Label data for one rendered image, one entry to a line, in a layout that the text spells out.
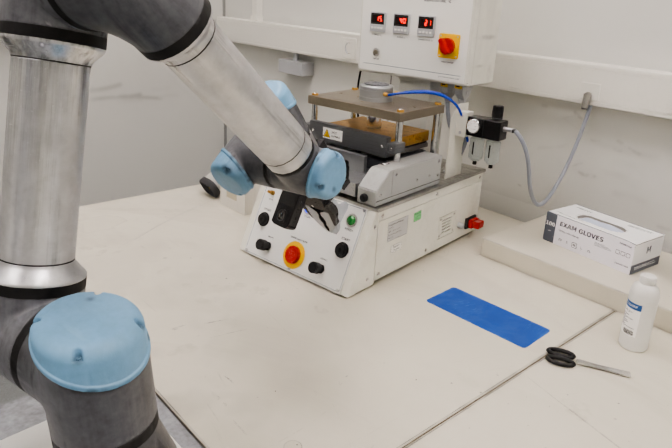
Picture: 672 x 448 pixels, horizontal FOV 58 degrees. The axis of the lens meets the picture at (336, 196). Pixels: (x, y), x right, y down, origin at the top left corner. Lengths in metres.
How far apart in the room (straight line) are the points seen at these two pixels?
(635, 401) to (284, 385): 0.56
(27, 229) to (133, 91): 2.01
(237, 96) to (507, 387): 0.64
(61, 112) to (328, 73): 1.67
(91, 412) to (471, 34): 1.11
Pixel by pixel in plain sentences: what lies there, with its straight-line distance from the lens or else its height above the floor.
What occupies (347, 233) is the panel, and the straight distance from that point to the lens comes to 1.28.
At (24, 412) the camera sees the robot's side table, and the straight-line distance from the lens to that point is 1.04.
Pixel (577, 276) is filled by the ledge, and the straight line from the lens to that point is 1.42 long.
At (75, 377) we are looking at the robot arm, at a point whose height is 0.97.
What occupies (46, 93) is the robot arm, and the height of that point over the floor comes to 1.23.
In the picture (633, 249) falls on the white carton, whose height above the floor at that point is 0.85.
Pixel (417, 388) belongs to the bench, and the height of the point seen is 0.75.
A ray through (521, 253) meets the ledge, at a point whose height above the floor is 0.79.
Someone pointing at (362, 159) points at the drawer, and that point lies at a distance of 1.34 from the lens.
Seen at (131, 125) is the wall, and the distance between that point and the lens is 2.77.
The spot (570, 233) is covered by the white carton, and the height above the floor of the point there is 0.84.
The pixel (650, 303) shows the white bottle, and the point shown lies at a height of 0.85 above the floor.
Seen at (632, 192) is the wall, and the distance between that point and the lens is 1.68.
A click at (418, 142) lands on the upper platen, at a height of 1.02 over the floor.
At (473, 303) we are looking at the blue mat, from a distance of 1.31.
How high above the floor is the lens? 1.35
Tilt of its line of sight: 19 degrees down
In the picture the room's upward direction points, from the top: 3 degrees clockwise
